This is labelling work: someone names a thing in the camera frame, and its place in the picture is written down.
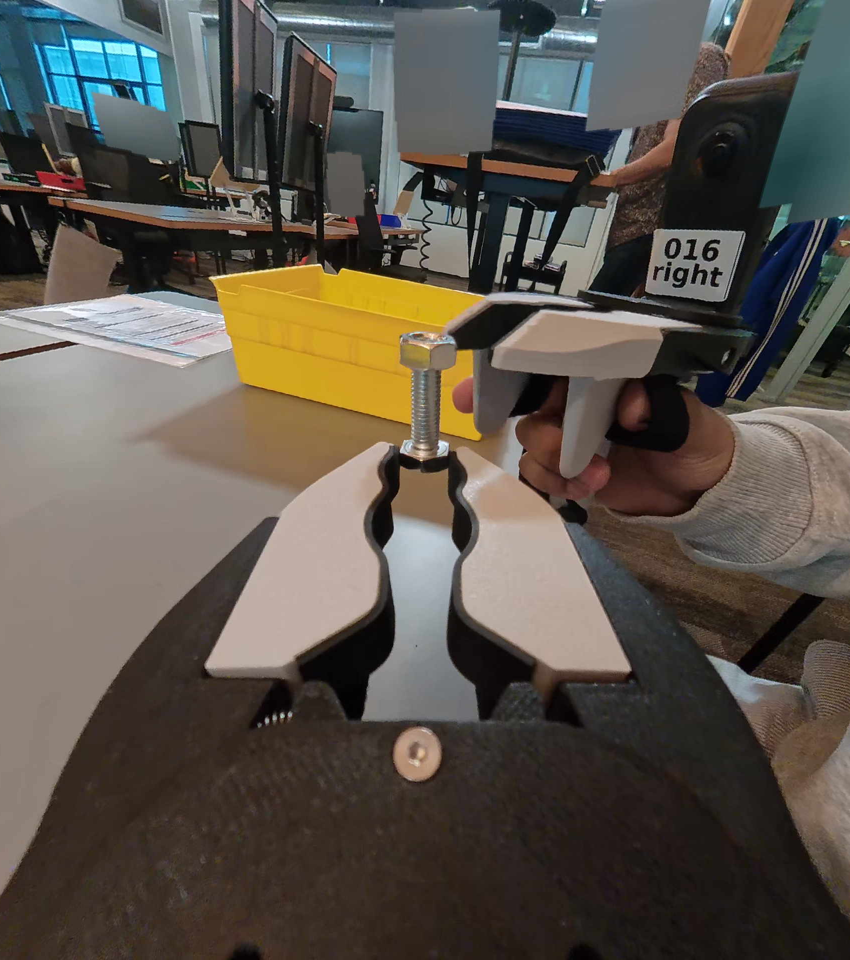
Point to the small black monitor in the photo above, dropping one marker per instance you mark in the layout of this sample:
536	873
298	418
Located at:
200	146

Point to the blue white striped jacket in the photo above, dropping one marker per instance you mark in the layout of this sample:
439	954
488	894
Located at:
784	300

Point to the laminated paper document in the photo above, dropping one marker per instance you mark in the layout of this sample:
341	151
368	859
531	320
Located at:
117	322

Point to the large black monitor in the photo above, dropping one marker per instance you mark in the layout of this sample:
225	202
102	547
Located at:
245	82
308	112

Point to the wooden top office desk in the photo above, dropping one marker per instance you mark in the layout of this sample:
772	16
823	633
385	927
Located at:
192	216

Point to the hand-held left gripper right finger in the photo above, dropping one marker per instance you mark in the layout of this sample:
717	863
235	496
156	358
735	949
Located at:
537	585

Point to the black metal leg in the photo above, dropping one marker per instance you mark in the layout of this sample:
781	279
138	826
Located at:
788	634

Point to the wooden pillar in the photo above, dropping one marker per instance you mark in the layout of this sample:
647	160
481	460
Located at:
758	37

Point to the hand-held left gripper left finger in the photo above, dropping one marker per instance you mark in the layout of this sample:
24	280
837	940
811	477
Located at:
305	570

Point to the blue leg standing desk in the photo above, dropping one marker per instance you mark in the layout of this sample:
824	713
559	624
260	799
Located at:
515	169

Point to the silver hex bolt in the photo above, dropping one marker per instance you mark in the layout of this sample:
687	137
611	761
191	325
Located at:
425	397

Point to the yellow plastic bin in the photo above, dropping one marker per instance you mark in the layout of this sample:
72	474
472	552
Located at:
305	337

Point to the red box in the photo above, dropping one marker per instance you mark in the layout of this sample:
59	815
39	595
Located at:
61	181

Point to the silver hex nut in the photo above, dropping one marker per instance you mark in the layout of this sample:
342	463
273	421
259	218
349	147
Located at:
425	450

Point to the black office chair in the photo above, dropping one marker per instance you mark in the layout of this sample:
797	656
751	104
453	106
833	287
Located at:
376	232

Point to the stack of blue items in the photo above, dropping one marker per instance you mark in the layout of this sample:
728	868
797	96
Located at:
552	127

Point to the black floor lamp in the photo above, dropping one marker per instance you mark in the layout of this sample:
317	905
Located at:
518	15

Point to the person's right hand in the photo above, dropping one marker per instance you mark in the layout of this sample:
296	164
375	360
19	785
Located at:
657	472

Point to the grey desk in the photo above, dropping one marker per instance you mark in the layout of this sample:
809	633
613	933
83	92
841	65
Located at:
95	487

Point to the person's right forearm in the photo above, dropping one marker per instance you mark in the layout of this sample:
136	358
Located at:
807	487

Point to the white flat panel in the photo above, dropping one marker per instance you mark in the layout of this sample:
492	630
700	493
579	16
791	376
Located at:
78	266

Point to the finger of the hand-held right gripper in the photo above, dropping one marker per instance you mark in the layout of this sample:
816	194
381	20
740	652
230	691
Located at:
500	319
582	341

